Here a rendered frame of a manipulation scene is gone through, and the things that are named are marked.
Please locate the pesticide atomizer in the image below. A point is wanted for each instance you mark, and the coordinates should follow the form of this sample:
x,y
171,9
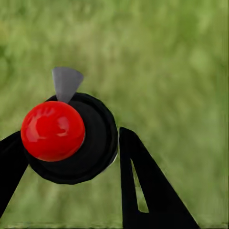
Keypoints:
x,y
72,137

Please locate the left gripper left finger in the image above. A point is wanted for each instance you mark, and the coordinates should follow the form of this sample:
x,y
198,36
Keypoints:
x,y
13,164

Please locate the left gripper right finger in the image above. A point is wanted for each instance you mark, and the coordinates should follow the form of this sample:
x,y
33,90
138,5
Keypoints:
x,y
166,210

